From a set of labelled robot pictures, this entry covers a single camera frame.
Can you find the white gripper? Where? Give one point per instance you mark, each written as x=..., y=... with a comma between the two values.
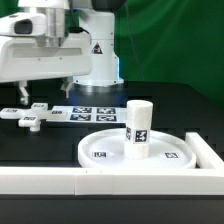
x=21, y=59

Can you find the white cross-shaped table base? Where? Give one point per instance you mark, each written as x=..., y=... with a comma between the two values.
x=32, y=117

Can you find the white round table top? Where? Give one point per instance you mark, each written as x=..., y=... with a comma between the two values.
x=120, y=148

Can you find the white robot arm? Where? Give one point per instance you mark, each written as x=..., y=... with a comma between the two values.
x=52, y=21

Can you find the white marker sheet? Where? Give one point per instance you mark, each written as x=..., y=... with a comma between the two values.
x=87, y=114

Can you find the white L-shaped obstacle fence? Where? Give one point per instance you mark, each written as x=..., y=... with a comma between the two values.
x=206, y=179

